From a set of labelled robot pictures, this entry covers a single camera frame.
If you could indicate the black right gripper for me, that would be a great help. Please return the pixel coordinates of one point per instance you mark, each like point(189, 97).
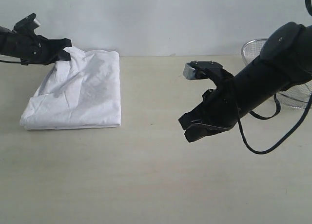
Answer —
point(221, 109)

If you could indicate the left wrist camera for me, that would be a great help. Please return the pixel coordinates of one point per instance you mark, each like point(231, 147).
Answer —
point(27, 25)

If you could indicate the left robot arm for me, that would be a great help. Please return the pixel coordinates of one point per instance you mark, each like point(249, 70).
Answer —
point(5, 30)

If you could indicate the white t-shirt red print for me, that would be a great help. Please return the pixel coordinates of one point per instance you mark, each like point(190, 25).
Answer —
point(81, 93)

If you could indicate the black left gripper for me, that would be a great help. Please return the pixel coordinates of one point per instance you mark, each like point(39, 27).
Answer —
point(36, 49)

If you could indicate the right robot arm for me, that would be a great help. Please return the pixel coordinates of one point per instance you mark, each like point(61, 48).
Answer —
point(285, 60)

